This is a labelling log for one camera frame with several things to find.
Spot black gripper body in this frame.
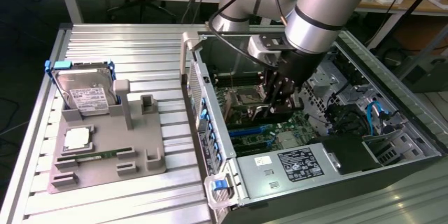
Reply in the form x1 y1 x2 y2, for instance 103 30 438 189
263 48 329 96

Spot graphics card with fan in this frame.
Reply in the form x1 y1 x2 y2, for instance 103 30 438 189
222 90 295 128

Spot CPU socket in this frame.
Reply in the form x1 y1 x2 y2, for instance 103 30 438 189
235 87 262 105

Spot metal disk bay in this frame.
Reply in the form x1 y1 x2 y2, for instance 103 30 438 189
297 45 361 133

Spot green motherboard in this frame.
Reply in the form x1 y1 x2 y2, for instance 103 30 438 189
213 73 317 156

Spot blue expansion slot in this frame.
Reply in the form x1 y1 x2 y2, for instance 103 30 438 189
227 126 265 137

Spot silver chipset heatsink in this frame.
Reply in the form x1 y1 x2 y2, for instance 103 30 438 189
277 132 298 149

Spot blue slot retention clips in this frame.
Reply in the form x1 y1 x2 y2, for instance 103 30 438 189
198 97 223 169

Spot black fan shroud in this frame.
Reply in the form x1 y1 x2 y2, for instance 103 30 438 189
310 134 383 175

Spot grey case clamp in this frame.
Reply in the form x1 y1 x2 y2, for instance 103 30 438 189
202 173 237 210
179 31 205 75

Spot grey power supply unit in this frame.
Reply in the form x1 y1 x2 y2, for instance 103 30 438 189
235 144 342 200

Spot black floor box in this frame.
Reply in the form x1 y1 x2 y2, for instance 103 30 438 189
398 57 448 93

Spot open black PC case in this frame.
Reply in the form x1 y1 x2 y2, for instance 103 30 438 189
178 31 448 224

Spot black slanted pole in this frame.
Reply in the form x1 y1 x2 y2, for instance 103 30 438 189
362 0 442 49

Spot grey parts rack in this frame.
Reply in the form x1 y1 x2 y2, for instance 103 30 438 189
46 79 166 195

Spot silver hard disk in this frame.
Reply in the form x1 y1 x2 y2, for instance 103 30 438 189
51 62 118 116

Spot green RAM stick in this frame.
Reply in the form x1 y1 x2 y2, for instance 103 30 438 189
57 149 135 162

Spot silver CPU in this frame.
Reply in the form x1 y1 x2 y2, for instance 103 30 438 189
63 128 90 149

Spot blue disk caddy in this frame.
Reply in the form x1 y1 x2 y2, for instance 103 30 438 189
43 58 121 109

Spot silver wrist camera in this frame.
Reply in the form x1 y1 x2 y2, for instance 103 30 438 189
246 34 297 65

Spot black looped camera cable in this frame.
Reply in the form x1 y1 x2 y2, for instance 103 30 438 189
207 0 281 69

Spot blue wire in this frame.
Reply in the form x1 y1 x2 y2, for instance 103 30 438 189
365 99 383 137

